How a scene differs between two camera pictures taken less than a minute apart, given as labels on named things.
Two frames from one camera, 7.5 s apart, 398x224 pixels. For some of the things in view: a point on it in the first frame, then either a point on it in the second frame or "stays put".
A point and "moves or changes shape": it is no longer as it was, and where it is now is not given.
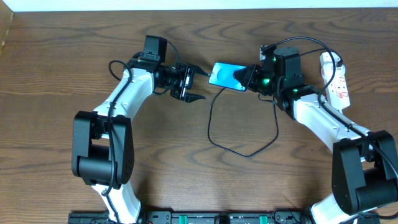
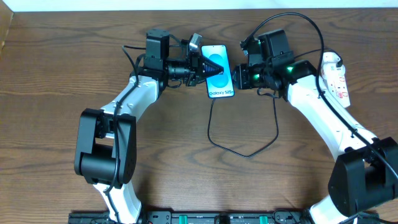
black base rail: (226, 216) stays put
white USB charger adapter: (327, 66) stays put
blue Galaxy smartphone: (222, 74) moves or changes shape
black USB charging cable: (229, 149) to (323, 49)
